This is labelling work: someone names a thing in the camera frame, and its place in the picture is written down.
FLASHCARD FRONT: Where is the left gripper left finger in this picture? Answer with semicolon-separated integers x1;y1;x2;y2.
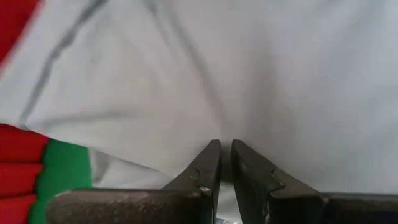
46;139;222;224

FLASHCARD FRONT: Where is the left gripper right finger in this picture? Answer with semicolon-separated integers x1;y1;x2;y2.
230;139;398;224

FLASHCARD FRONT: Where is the grey-blue garment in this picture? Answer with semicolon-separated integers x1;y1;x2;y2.
0;0;398;195

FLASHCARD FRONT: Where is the red plastic laundry bin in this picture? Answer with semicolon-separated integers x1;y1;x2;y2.
0;0;50;224

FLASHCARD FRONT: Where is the green table mat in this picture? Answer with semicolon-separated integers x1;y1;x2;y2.
27;139;93;224

